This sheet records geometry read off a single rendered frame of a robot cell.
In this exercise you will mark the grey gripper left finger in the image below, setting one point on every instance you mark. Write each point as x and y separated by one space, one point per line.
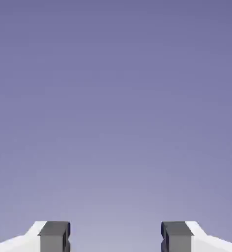
51 238

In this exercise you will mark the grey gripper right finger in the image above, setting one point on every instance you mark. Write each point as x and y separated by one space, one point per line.
178 238

